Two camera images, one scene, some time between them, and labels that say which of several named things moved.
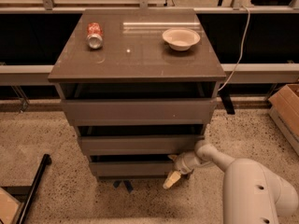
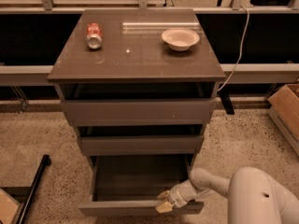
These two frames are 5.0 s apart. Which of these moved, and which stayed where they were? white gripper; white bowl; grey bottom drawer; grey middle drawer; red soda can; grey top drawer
Moved: white gripper; grey bottom drawer
Stayed: white bowl; grey top drawer; red soda can; grey middle drawer
